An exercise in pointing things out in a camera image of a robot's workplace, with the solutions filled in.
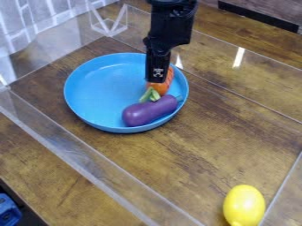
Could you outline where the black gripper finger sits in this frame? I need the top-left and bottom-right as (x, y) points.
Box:
(145, 52), (171, 83)

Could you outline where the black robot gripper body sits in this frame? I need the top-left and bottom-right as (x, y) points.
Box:
(144, 0), (197, 57)

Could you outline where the orange toy carrot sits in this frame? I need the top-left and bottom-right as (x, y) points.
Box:
(139, 67), (175, 102)

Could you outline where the blue plastic plate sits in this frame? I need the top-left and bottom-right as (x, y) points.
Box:
(64, 53), (188, 133)

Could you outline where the purple toy eggplant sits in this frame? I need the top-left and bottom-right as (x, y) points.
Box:
(121, 94), (183, 127)

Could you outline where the clear acrylic barrier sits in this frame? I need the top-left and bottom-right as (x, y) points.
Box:
(0, 0), (302, 226)

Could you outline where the white checkered curtain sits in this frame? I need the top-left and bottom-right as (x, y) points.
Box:
(0, 0), (118, 54)

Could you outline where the yellow toy lemon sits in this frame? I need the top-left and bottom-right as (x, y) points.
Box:
(223, 185), (265, 226)

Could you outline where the blue object at corner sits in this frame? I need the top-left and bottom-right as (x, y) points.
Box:
(0, 193), (22, 226)

